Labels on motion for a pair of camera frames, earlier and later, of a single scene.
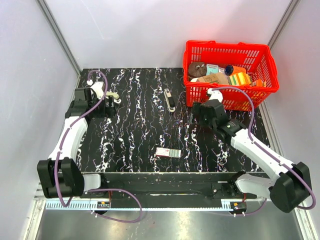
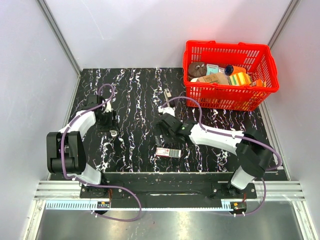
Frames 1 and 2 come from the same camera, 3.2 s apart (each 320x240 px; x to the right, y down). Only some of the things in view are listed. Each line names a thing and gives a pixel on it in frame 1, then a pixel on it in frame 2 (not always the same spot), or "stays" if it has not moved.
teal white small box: x=211 y=68 stays
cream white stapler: x=116 y=97 to x=113 y=133
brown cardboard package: x=218 y=78 stays
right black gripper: x=197 y=109 to x=161 y=130
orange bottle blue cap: x=230 y=69 stays
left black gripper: x=109 y=112 to x=113 y=124
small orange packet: x=259 y=83 stays
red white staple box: x=168 y=152 stays
